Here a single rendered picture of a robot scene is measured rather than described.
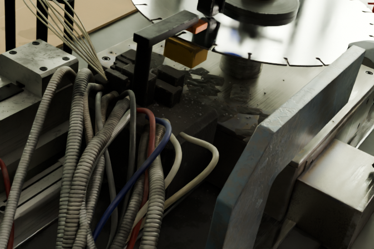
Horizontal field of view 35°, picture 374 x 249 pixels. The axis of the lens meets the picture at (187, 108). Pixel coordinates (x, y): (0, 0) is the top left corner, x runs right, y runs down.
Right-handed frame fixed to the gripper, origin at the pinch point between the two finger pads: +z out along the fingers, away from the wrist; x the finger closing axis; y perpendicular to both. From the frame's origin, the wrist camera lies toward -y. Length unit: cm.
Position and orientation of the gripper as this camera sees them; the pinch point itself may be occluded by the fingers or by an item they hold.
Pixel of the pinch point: (355, 108)
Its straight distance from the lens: 73.9
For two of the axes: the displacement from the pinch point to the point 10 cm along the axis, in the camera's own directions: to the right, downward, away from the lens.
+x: -2.4, -9.6, -1.6
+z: -6.7, 0.4, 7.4
